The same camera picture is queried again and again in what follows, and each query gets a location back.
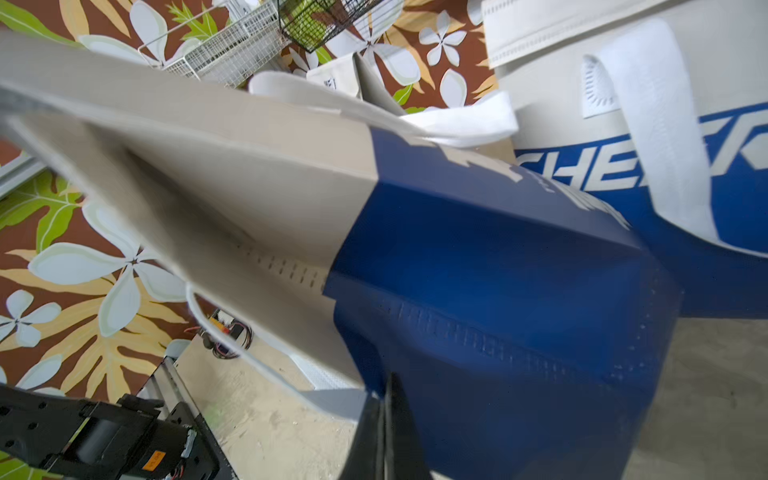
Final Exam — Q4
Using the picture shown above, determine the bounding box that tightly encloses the takeout bag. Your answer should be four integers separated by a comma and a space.
306, 53, 406, 116
480, 1, 767, 320
1, 30, 680, 479

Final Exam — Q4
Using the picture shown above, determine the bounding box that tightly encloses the black wire basket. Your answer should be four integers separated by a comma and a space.
277, 0, 381, 52

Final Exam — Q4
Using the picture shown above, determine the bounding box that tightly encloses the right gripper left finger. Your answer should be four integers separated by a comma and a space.
338, 396, 386, 480

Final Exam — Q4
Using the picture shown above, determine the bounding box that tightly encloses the white wire basket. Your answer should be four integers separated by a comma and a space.
137, 1, 287, 88

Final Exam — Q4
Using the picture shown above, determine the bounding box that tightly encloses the yellow connector board with wires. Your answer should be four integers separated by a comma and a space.
197, 308, 254, 361

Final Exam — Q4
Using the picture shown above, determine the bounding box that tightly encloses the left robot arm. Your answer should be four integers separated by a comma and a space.
1, 385, 234, 479

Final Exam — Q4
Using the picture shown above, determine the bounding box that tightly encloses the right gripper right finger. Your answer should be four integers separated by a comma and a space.
383, 373, 433, 480

